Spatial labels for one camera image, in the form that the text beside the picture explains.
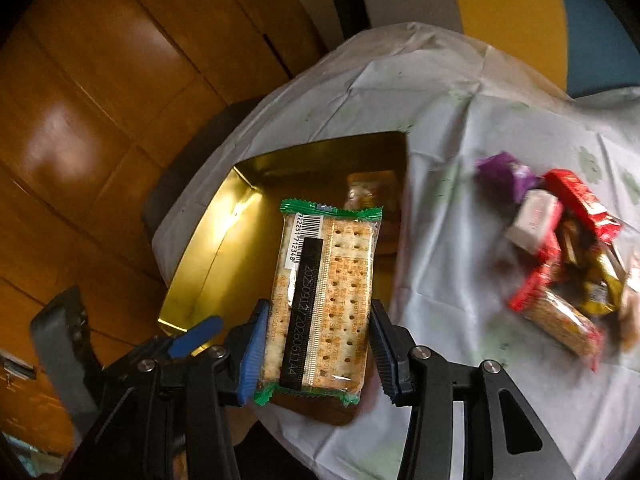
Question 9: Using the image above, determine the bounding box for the green cracker packet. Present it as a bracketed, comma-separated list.
[255, 198, 383, 405]

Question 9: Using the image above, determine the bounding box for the gold tin box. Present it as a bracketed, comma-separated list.
[158, 132, 407, 426]

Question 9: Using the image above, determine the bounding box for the red-ended cracker packet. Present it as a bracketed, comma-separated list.
[508, 287, 605, 372]

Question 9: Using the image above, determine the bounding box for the white pink snack packet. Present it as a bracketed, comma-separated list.
[506, 188, 563, 255]

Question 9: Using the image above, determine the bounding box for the purple snack packet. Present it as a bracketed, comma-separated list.
[475, 151, 539, 204]

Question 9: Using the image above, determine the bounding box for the red snack packet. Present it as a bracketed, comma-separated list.
[542, 168, 622, 243]

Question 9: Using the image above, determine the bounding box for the white green-patterned tablecloth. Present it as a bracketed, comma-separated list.
[152, 23, 639, 479]

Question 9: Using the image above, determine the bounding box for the grey yellow blue chair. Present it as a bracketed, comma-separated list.
[333, 0, 639, 98]

